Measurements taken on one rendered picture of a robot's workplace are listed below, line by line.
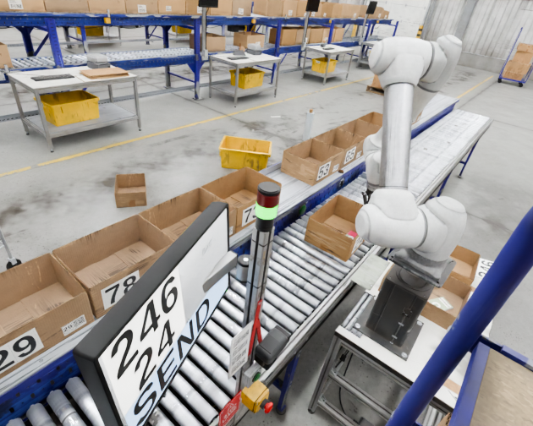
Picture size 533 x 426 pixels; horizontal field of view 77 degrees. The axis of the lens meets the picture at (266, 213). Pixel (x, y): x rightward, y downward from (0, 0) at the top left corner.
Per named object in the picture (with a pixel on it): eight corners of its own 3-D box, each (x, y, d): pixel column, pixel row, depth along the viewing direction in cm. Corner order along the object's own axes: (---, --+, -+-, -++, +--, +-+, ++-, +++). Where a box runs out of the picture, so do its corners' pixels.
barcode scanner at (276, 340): (290, 348, 117) (292, 332, 111) (268, 374, 110) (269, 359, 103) (275, 336, 120) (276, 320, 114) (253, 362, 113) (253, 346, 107)
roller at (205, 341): (248, 391, 133) (249, 385, 130) (165, 315, 157) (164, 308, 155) (256, 382, 136) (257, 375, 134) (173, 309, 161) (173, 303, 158)
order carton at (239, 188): (235, 234, 184) (238, 208, 175) (199, 211, 198) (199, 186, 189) (278, 207, 211) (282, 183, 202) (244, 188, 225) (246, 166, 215)
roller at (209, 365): (237, 404, 129) (238, 397, 126) (153, 324, 153) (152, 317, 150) (245, 394, 132) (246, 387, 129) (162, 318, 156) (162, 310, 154)
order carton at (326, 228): (345, 262, 195) (353, 239, 185) (303, 239, 208) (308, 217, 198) (371, 232, 222) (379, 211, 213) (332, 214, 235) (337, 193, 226)
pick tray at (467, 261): (465, 293, 184) (474, 281, 179) (397, 261, 201) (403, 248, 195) (473, 266, 204) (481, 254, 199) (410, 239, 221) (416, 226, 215)
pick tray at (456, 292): (451, 333, 161) (460, 319, 156) (376, 290, 179) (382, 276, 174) (464, 299, 181) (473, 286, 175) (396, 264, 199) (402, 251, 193)
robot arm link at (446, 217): (458, 263, 128) (486, 215, 116) (414, 261, 125) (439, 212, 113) (436, 236, 141) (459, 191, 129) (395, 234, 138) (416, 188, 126)
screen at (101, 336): (151, 505, 81) (93, 361, 49) (92, 476, 85) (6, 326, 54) (232, 342, 119) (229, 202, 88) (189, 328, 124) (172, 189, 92)
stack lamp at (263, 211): (267, 221, 76) (270, 199, 72) (250, 212, 78) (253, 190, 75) (280, 213, 79) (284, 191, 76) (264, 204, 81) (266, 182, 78)
